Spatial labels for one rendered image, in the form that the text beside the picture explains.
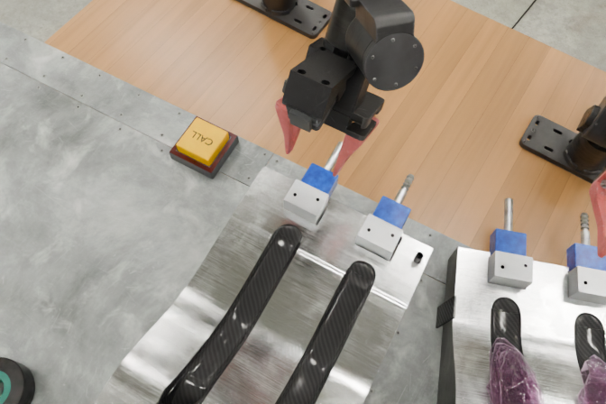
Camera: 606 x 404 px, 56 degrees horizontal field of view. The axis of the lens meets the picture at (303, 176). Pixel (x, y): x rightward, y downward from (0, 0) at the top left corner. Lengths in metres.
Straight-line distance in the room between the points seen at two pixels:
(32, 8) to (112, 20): 1.30
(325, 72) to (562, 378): 0.48
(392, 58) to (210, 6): 0.66
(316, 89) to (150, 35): 0.62
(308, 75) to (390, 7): 0.09
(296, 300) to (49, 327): 0.35
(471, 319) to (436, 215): 0.18
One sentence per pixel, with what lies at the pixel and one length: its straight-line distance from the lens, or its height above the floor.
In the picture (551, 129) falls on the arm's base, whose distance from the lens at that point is 1.03.
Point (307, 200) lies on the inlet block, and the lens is 0.75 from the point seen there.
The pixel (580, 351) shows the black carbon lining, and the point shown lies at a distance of 0.84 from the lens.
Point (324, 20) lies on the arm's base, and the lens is 1.08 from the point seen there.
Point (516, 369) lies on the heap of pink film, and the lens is 0.75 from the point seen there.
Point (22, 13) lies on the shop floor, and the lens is 2.42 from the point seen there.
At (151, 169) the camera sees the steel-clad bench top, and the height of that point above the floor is 0.80.
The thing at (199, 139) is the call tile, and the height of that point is 0.84.
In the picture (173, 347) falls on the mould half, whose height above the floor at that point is 0.91.
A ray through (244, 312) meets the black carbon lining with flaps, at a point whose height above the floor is 0.88.
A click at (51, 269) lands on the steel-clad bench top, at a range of 0.90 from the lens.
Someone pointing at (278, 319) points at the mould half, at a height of 0.88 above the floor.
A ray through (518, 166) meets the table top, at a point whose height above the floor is 0.80.
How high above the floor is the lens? 1.59
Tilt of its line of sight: 62 degrees down
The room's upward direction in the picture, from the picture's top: 3 degrees clockwise
